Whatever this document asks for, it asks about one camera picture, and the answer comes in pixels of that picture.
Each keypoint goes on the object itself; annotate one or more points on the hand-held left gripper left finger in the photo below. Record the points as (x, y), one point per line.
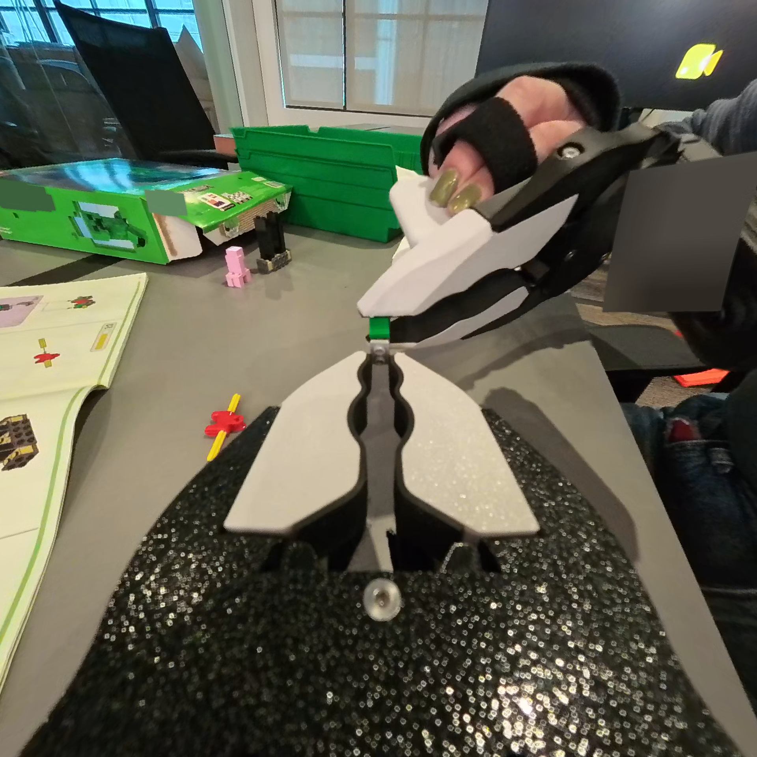
(295, 461)

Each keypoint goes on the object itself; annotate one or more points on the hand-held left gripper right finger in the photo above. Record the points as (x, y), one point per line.
(467, 467)

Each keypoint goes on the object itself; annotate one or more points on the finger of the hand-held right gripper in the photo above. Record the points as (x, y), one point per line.
(491, 307)
(461, 266)

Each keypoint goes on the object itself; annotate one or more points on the small green toy brick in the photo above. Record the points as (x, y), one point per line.
(378, 328)

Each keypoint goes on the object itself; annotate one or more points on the person's right forearm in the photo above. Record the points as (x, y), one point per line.
(727, 118)

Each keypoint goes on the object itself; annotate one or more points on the grey desk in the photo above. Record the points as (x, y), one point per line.
(236, 331)

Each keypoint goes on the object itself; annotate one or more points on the person's right hand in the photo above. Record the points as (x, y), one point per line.
(550, 103)

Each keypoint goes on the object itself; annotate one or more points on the red connector on yellow axle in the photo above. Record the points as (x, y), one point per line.
(225, 421)

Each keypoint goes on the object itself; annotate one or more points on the black computer monitor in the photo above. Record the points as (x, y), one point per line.
(591, 47)

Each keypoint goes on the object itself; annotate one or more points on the green plastic crate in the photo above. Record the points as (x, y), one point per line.
(331, 171)

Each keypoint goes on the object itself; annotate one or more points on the black toy brick build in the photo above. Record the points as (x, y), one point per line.
(271, 242)

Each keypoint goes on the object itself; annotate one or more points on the pink toy pig figure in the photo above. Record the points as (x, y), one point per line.
(238, 269)

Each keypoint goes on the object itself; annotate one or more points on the white framed window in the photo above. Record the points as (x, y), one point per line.
(384, 59)

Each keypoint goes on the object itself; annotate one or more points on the orange traffic cone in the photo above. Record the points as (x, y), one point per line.
(704, 377)

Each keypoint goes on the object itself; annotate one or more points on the person's blue jeans legs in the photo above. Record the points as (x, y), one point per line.
(698, 485)

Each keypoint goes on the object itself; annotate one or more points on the pale green instruction booklet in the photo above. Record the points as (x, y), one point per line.
(53, 378)

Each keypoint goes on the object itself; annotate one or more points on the green toy set box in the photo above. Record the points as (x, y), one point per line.
(106, 201)

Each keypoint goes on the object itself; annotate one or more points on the white cardboard sheet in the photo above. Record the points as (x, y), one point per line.
(195, 65)

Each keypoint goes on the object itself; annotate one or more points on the black office chair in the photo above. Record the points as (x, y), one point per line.
(136, 83)

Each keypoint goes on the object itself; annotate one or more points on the dark framed window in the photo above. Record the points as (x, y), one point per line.
(35, 18)

